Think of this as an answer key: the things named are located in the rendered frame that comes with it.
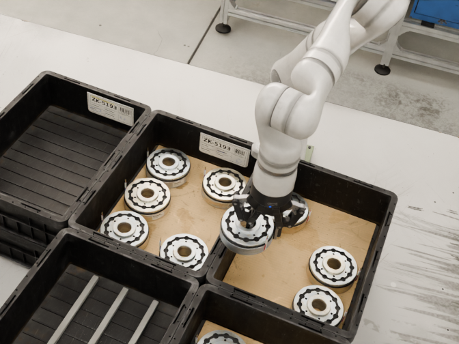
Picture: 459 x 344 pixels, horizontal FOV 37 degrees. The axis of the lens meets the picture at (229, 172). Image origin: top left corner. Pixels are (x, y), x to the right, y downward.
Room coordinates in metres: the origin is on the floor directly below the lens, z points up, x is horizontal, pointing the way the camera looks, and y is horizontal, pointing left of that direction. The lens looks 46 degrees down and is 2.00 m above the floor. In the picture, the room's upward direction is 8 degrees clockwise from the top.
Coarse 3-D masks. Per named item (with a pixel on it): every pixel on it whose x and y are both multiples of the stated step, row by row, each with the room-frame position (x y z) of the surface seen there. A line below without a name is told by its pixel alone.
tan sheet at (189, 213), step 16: (192, 160) 1.14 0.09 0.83; (144, 176) 1.07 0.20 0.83; (192, 176) 1.09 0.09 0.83; (176, 192) 1.03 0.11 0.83; (192, 192) 1.04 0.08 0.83; (176, 208) 0.99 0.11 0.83; (192, 208) 0.99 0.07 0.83; (208, 208) 1.00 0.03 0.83; (160, 224) 0.93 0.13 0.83; (176, 224) 0.94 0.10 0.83; (192, 224) 0.95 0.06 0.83; (208, 224) 0.95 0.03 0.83; (208, 240) 0.91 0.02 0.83
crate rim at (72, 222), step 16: (160, 112) 1.19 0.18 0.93; (144, 128) 1.12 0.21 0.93; (208, 128) 1.16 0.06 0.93; (128, 144) 1.07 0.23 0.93; (240, 144) 1.12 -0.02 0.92; (96, 192) 0.91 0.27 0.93; (80, 208) 0.86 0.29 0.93; (112, 240) 0.80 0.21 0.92; (144, 256) 0.77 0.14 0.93; (208, 256) 0.79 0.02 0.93; (192, 272) 0.75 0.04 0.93
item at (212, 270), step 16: (304, 160) 1.10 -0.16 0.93; (336, 176) 1.06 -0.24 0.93; (384, 192) 1.03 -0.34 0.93; (384, 224) 0.94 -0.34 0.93; (384, 240) 0.90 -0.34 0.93; (224, 256) 0.80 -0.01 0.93; (208, 272) 0.75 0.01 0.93; (368, 272) 0.81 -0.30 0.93; (224, 288) 0.72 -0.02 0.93; (368, 288) 0.77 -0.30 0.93; (272, 304) 0.70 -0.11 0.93; (304, 320) 0.68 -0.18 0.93; (352, 320) 0.70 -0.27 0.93; (352, 336) 0.66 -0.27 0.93
